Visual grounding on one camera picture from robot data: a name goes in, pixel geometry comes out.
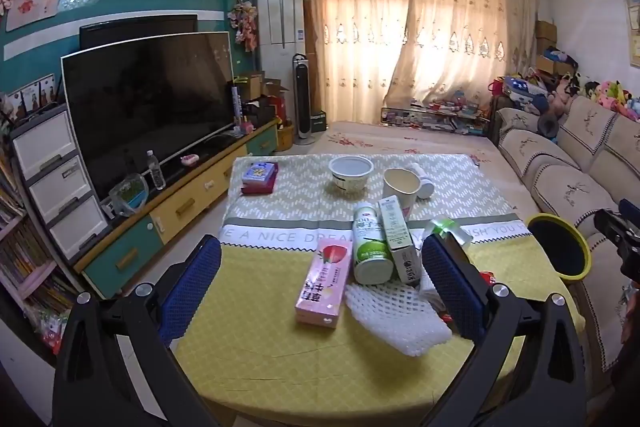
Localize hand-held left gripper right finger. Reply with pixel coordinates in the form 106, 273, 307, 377
417, 234, 586, 427

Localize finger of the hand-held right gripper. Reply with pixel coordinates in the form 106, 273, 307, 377
594, 199, 640, 282

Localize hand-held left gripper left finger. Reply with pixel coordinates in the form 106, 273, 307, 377
52, 234, 236, 427

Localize white and blue squeezed tube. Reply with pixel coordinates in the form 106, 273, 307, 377
418, 218, 473, 308

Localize black bin with yellow rim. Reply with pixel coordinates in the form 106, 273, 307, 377
525, 214, 592, 283

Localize white foam fruit net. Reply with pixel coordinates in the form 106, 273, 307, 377
344, 282, 453, 358

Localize tall green and white box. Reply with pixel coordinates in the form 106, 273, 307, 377
378, 196, 423, 284

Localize white bottle with green label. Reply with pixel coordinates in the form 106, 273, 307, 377
352, 202, 395, 285

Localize white pill bottle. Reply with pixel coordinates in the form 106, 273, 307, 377
410, 162, 435, 200

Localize paper cup with pink leaf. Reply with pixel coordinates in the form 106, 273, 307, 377
383, 168, 423, 220

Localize pink strawberry milk carton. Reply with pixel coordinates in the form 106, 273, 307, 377
295, 243, 351, 330

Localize white paper bowl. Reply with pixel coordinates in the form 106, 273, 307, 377
328, 155, 375, 192

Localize yellow and green television cabinet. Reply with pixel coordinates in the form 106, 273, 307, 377
72, 117, 280, 300

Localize yellow and green printed tablecloth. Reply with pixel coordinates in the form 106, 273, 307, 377
175, 152, 586, 413

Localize beige sofa with covers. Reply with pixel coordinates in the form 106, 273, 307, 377
492, 94, 640, 388

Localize glass fish bowl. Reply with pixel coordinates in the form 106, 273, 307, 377
109, 173, 149, 217

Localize clear plastic water bottle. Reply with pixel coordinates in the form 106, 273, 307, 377
146, 150, 166, 191

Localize dark round cushion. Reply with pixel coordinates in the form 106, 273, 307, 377
537, 112, 559, 140

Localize pile of plush toys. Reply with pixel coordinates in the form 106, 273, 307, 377
500, 49, 640, 122

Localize floral bed mat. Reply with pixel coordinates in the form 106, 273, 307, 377
280, 121, 501, 164

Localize grey plastic drawer unit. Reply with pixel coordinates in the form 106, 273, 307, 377
10, 104, 111, 265

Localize bookshelf with books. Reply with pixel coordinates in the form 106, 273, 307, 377
0, 147, 76, 348

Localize cluttered glass coffee table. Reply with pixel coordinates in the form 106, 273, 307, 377
381, 99, 488, 135

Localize large curved television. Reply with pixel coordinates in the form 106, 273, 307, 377
61, 32, 236, 202

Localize open cardboard boxes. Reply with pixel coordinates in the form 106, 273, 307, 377
235, 74, 283, 128

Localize black and white tower fan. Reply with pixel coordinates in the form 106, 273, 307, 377
292, 53, 321, 142

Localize stack of brown cardboard boxes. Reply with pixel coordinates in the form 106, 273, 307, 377
535, 21, 571, 75

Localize framed flower picture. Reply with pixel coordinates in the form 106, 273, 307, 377
620, 0, 640, 68

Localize row of photo prints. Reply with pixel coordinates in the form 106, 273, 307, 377
7, 74, 56, 118

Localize cream embroidered curtain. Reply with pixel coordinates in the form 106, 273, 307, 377
300, 0, 416, 128
385, 0, 543, 112

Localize artificial flower bunch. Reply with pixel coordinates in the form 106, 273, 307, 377
228, 0, 259, 54

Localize white standing air conditioner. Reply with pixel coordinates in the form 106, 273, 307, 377
256, 0, 307, 108

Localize pink cartoon wall poster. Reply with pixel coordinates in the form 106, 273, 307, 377
5, 0, 63, 32

